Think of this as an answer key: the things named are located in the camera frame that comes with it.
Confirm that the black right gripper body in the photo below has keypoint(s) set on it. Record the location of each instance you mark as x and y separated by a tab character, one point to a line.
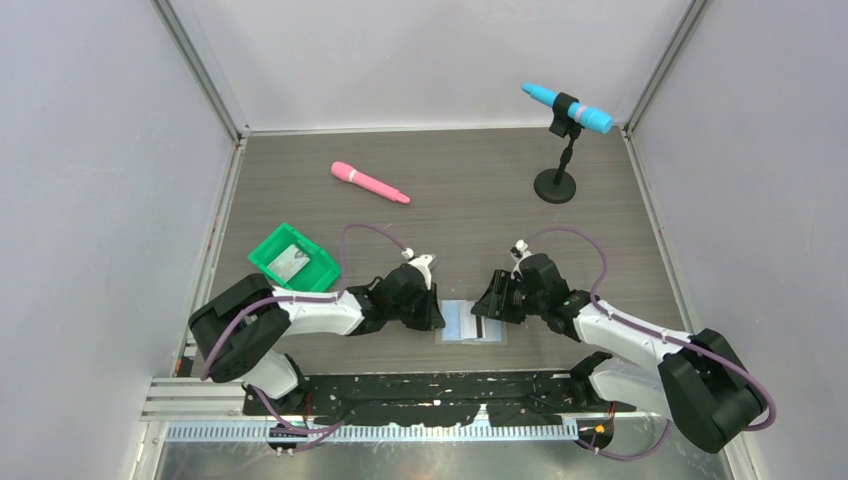
535	302

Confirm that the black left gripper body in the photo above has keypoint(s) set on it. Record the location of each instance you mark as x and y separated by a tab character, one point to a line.
414	313

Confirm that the grey card holder wallet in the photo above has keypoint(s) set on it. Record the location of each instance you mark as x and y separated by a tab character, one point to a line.
453	312

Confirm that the white magnetic stripe card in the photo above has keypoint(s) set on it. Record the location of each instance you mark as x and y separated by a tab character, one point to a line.
481	330

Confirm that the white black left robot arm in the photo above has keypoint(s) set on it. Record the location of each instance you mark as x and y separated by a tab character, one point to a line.
236	331

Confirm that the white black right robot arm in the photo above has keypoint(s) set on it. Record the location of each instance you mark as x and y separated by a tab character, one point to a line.
696	381

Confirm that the silver card in bin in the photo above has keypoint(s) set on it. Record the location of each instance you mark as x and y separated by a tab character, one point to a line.
288	263

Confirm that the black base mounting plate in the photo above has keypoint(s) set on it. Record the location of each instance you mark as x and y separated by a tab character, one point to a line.
512	398

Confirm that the green plastic bin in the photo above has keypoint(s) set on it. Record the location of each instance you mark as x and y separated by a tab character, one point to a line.
317	276

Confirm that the black microphone stand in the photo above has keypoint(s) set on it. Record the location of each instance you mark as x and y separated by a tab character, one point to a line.
557	186

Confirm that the pink toy microphone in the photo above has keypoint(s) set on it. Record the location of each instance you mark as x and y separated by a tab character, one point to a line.
347	173

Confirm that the blue toy microphone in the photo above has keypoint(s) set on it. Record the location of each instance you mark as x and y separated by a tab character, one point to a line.
568	112

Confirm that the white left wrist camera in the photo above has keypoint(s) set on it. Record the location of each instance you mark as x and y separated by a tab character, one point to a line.
424	263

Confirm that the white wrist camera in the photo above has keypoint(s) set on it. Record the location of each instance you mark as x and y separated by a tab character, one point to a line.
424	263
519	251

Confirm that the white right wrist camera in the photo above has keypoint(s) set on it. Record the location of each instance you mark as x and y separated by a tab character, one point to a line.
519	251

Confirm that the aluminium front rail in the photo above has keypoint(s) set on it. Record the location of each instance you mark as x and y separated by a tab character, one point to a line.
188	411

